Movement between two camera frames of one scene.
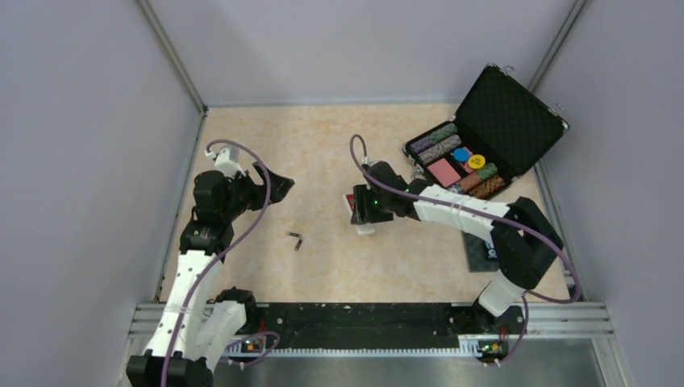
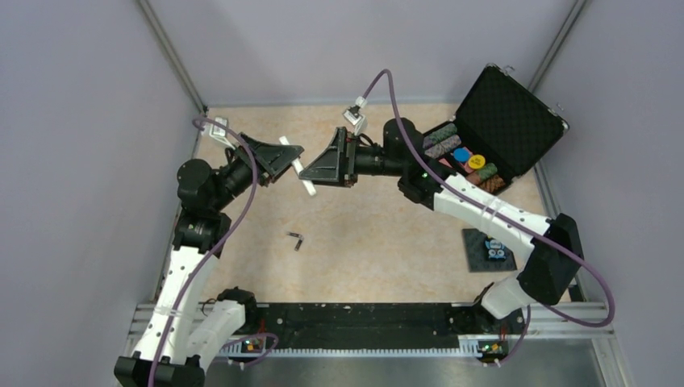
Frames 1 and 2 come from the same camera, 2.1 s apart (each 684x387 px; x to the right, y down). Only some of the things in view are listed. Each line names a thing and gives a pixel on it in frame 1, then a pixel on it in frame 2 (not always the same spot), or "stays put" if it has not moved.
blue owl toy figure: x=492 y=253 stays put
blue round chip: x=461 y=154 stays put
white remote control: x=368 y=228 -> x=298 y=167
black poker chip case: x=499 y=128 stays put
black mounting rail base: x=373 y=324 stays put
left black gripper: x=259 y=191 -> x=271 y=158
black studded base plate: x=477 y=255 stays put
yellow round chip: x=477 y=161 stays put
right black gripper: x=364 y=211 -> x=337 y=166
